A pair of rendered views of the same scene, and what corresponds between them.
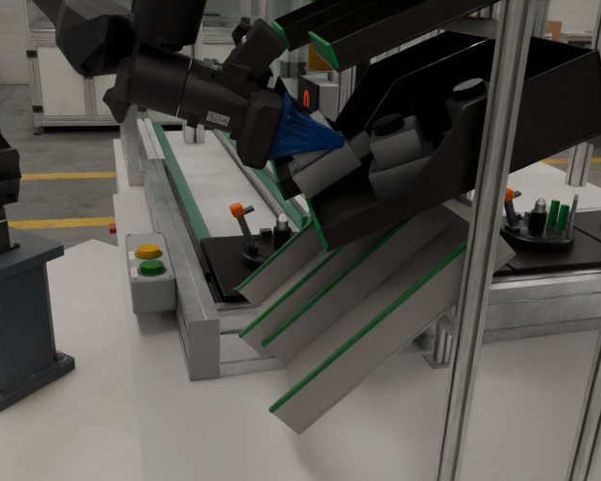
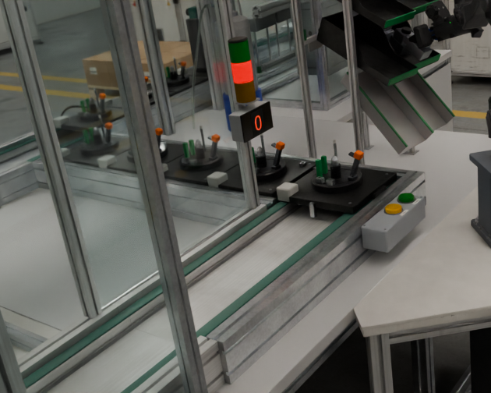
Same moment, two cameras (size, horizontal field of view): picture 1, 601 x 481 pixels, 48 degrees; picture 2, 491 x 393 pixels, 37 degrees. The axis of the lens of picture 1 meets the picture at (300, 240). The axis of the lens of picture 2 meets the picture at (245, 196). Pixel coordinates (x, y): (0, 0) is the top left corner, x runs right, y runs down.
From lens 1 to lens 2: 2.68 m
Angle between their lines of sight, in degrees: 108
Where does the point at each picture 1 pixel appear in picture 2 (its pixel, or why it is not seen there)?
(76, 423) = not seen: hidden behind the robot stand
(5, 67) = not seen: outside the picture
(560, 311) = not seen: hidden behind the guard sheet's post
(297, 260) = (383, 127)
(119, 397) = (463, 207)
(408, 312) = (417, 78)
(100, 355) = (453, 228)
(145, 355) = (432, 221)
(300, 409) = (446, 114)
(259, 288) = (398, 143)
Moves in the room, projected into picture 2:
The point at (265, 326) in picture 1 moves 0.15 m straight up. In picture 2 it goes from (425, 126) to (422, 76)
